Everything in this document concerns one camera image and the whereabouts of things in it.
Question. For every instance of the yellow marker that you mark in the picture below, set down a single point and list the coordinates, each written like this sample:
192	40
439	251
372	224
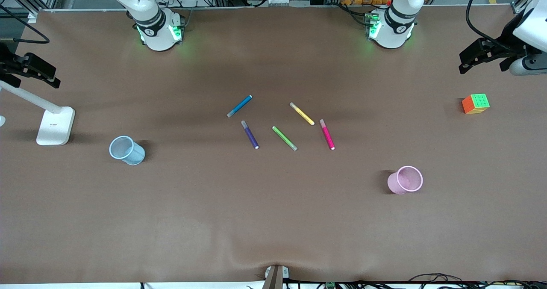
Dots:
302	113

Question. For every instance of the pink mesh cup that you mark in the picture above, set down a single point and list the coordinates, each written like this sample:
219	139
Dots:
395	184

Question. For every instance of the green marker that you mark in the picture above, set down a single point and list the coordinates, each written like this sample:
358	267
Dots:
284	138

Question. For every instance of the white connector strip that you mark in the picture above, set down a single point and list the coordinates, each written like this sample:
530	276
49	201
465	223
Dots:
278	0

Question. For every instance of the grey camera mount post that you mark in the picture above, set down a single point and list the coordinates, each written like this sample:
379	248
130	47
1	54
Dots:
274	277

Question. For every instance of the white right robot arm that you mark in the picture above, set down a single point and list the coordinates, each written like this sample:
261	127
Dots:
149	7

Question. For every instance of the colourful puzzle cube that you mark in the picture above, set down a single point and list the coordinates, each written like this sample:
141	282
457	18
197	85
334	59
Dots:
475	104

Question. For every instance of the light blue mesh cup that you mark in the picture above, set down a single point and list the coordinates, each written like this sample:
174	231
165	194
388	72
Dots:
132	154

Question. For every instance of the pink marker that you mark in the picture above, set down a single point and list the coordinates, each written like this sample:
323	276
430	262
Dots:
327	134

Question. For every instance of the blue marker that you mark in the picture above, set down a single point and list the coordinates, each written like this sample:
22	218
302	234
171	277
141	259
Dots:
239	106

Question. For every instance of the purple marker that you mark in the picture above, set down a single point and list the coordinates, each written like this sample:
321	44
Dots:
250	135

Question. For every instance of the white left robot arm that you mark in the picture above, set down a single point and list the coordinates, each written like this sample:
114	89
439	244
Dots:
397	19

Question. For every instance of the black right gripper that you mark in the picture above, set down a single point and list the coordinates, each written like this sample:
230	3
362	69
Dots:
9	61

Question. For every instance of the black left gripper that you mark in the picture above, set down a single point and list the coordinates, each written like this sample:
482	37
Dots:
506	45

